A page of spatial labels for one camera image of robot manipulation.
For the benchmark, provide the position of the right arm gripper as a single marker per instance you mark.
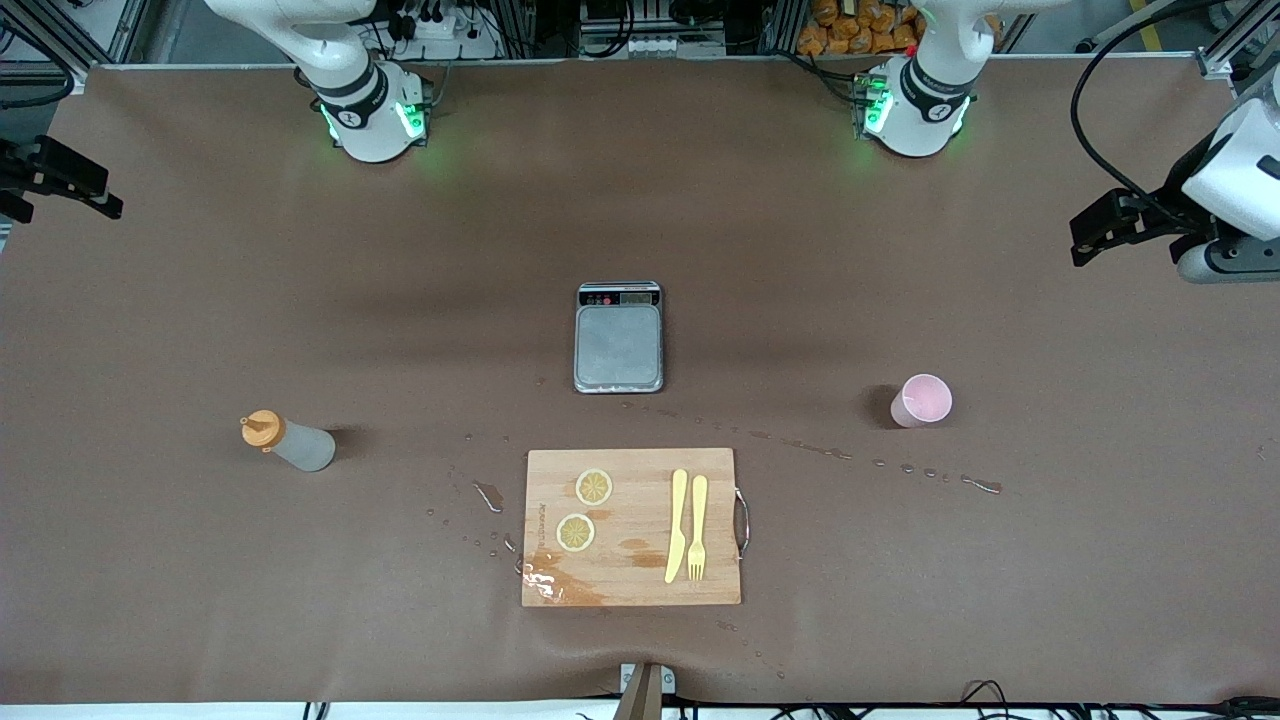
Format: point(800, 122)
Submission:
point(22, 167)

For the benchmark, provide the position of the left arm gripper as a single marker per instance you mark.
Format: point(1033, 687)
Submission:
point(1163, 207)

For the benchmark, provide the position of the pink plastic cup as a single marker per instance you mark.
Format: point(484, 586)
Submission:
point(920, 400)

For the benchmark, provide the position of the translucent sauce bottle orange cap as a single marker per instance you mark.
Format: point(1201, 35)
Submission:
point(305, 448)

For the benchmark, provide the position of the orange snack packets pile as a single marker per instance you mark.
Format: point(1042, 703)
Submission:
point(860, 30)

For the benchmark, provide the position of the brown table cover mat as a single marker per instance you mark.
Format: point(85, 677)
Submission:
point(900, 600)

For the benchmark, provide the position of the white connector strip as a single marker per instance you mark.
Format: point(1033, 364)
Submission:
point(650, 46)

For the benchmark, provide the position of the yellow plastic fork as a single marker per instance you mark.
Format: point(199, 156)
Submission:
point(698, 510)

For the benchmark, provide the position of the silver digital kitchen scale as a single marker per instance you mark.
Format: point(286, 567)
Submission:
point(618, 345)

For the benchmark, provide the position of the yellow plastic knife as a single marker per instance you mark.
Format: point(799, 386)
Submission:
point(678, 520)

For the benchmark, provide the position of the wooden cutting board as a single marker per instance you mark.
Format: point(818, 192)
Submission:
point(640, 500)

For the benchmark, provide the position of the lemon slice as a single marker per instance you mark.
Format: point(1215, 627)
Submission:
point(594, 487)
point(575, 532)

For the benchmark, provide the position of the aluminium frame profile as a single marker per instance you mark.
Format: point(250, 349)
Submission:
point(1230, 50)

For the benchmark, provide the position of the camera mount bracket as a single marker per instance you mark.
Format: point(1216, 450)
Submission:
point(645, 690)

